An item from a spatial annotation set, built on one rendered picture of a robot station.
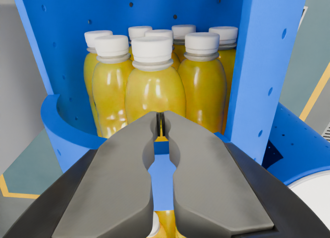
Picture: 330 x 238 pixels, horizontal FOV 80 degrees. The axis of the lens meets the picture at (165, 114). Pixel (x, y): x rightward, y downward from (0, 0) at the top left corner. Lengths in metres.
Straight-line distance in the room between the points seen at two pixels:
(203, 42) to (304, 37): 1.46
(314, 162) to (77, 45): 0.56
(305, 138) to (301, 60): 1.09
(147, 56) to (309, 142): 0.55
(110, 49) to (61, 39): 0.10
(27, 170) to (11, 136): 1.72
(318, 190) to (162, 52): 0.52
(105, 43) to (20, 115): 0.32
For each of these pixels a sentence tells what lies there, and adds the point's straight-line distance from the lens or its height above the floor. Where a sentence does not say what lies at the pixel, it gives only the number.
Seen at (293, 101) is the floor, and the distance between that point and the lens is 1.82.
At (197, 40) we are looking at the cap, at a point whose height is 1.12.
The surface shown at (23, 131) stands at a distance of 0.54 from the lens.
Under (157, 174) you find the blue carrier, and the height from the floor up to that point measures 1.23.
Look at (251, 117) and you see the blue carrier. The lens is 0.17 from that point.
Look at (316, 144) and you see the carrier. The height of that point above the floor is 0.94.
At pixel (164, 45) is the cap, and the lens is 0.19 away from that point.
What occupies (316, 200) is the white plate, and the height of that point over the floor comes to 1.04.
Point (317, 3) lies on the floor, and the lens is 1.66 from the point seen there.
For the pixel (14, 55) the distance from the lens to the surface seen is 0.49.
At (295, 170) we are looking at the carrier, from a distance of 0.59.
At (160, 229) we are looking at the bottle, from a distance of 0.44.
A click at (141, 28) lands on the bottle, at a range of 0.33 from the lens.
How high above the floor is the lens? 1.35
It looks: 61 degrees down
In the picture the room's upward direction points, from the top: 176 degrees clockwise
